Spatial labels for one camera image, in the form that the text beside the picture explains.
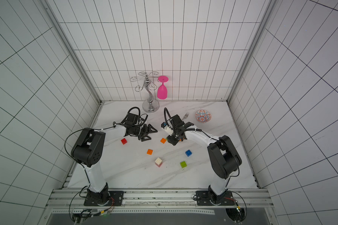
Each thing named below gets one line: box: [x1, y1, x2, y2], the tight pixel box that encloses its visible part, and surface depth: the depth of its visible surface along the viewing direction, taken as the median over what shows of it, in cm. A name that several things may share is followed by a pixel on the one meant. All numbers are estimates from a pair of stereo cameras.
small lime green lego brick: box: [179, 161, 188, 169], surface depth 85 cm
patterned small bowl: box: [194, 109, 212, 123], surface depth 109 cm
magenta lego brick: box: [154, 161, 163, 168], surface depth 83 cm
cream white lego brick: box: [154, 157, 163, 166], surface depth 83 cm
